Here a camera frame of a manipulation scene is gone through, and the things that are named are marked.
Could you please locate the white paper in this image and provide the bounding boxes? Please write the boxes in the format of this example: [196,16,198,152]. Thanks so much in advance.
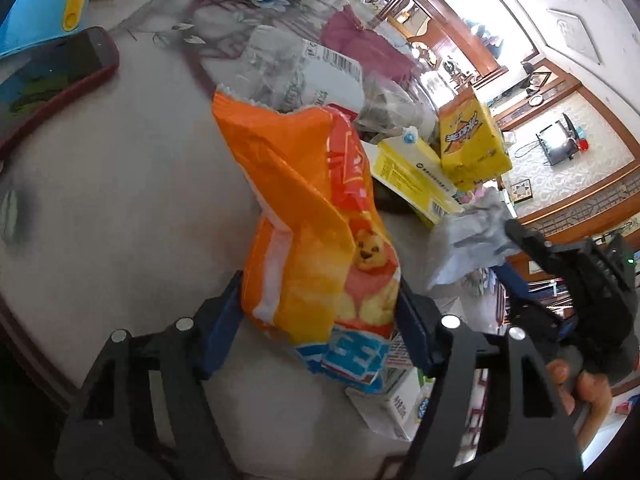
[424,188,520,289]

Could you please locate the yellow juice carton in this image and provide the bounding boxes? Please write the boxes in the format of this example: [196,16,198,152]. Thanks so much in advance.
[438,87,512,192]

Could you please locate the orange snack bag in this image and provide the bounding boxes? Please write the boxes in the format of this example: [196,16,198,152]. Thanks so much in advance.
[212,90,401,392]

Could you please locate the crushed clear plastic bottle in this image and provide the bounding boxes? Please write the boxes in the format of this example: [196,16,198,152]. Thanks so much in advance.
[218,25,366,117]

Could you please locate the yellow medicine box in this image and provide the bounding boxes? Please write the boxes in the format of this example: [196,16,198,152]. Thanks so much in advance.
[362,127,463,226]

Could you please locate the newspaper ball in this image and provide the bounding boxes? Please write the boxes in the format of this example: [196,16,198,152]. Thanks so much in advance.
[355,72,437,143]

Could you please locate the person's right hand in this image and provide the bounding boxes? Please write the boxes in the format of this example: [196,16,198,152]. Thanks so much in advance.
[546,359,613,452]

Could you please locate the white milk carton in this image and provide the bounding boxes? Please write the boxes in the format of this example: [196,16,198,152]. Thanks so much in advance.
[344,331,436,442]

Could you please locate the wooden chair across table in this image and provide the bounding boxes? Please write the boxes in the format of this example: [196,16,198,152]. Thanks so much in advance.
[376,0,508,88]

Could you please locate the red cased smartphone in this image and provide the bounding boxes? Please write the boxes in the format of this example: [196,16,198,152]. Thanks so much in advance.
[1,26,119,158]

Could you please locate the magenta foil snack bag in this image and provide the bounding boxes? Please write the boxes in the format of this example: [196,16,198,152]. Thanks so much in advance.
[320,4,416,84]

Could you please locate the blue plastic phone stand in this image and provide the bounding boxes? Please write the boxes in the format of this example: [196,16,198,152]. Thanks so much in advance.
[1,0,89,58]

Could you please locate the wall mounted television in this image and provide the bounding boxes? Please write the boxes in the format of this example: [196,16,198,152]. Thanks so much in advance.
[536,114,579,166]

